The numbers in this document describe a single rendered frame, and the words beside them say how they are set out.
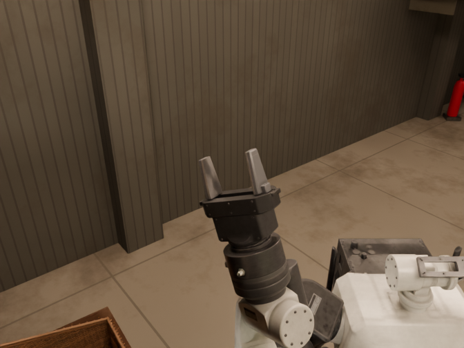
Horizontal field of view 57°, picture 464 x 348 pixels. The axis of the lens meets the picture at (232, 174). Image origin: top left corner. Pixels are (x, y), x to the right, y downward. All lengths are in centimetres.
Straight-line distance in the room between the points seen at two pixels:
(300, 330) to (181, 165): 277
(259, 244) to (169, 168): 270
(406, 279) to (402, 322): 9
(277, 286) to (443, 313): 40
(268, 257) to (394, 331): 35
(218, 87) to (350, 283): 255
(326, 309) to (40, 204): 235
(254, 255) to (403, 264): 33
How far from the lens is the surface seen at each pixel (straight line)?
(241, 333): 72
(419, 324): 91
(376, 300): 92
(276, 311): 65
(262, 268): 62
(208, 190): 63
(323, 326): 87
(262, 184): 60
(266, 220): 60
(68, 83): 276
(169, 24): 299
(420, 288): 89
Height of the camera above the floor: 203
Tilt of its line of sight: 29 degrees down
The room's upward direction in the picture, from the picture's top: straight up
